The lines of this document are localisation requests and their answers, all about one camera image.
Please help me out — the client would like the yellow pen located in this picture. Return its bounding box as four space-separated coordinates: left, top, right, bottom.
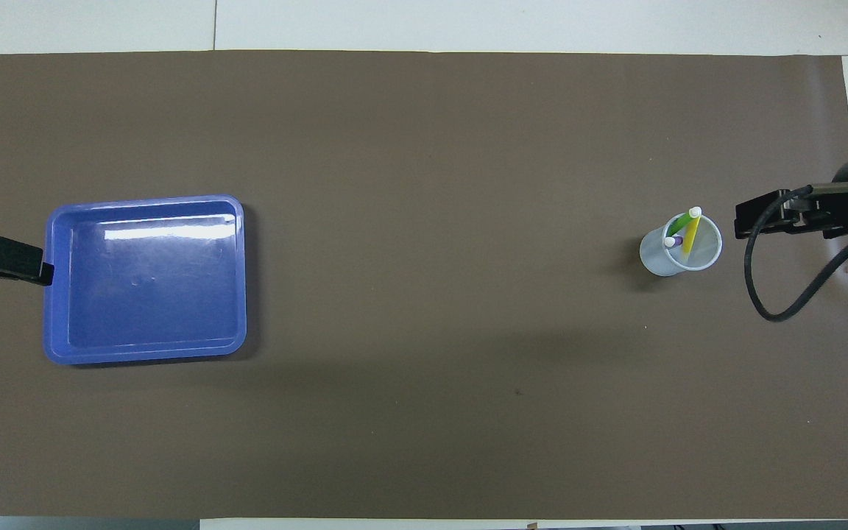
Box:
682 207 703 258

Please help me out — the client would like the blue plastic tray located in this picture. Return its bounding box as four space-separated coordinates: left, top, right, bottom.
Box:
43 194 247 366

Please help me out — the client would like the translucent plastic cup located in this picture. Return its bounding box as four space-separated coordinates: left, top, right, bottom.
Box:
640 212 724 278

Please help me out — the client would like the brown table mat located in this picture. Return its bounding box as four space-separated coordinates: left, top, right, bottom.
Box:
0 50 848 520

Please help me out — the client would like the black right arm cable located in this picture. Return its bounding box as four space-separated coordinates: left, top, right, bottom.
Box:
744 184 848 323

